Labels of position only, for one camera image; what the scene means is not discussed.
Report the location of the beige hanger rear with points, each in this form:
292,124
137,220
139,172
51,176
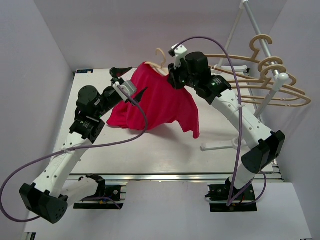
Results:
253,58

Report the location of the blue label sticker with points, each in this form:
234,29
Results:
84,71

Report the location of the aluminium table rail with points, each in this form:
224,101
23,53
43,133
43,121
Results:
271,177

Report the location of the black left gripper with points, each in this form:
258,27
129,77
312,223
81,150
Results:
115,72

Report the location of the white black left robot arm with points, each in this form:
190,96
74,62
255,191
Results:
47,196

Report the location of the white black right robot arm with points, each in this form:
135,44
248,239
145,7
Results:
257,145

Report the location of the beige hanger front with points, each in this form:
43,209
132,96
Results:
159,68

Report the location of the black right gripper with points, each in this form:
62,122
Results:
173,74

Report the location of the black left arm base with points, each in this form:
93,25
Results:
108,196

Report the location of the beige hanger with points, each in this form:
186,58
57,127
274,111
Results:
253,58
288,96
159,68
266,65

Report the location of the white clothes rack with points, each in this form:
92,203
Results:
260,103

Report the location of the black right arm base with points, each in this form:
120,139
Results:
217,197

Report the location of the beige hanger middle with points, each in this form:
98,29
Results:
266,65

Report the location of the red t shirt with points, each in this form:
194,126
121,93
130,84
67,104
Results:
161,103

